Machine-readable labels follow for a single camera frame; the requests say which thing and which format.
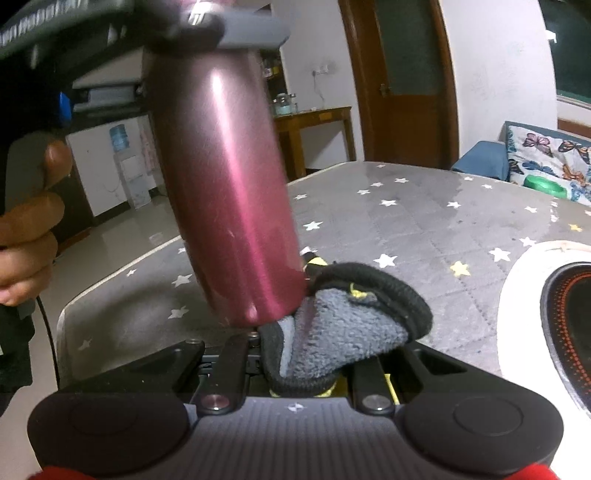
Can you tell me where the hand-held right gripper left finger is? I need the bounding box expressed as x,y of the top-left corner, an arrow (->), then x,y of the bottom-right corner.
88,332 -> 262,415

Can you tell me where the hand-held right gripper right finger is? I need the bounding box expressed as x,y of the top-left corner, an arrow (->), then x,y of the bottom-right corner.
348,344 -> 486,415

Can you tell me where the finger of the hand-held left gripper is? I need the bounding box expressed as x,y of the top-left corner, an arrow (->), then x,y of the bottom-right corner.
133,0 -> 228,41

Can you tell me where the grey fleece bottle sleeve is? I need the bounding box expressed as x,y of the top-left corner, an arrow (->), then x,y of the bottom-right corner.
260,250 -> 435,398

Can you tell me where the pink metal bottle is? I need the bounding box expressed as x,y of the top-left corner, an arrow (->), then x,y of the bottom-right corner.
144,8 -> 308,329

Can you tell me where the person's left hand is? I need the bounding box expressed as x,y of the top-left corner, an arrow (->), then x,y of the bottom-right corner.
0,137 -> 73,308

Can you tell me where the blue water jug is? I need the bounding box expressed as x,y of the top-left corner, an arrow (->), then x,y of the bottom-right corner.
109,124 -> 133,154

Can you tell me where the glass pitcher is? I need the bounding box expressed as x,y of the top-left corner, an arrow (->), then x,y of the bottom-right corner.
272,91 -> 299,117

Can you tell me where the white water dispenser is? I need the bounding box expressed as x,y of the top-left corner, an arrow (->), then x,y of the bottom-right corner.
113,151 -> 149,209

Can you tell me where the white induction cooker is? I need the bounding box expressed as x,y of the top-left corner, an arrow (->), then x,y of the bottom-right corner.
495,239 -> 591,422

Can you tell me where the grey star print mattress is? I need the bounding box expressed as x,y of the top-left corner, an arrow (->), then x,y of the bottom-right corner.
55,161 -> 591,409

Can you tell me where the wooden table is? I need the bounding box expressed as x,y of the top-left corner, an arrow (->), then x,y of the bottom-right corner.
271,105 -> 359,182

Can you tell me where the wooden door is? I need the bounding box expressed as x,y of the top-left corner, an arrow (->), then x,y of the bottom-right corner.
338,0 -> 461,171

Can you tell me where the green bowl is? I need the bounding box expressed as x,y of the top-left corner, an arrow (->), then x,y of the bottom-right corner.
523,174 -> 570,200

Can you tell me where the butterfly print pillow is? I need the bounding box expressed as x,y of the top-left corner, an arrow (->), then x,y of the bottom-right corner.
505,121 -> 591,207

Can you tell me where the dark window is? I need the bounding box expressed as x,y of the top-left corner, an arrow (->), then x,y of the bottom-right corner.
537,0 -> 591,110

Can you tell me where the wall socket with cable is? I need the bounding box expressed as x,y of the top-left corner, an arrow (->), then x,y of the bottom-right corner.
312,64 -> 336,112

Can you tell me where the black cable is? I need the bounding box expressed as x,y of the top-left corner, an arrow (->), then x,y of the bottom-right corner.
36,294 -> 62,385

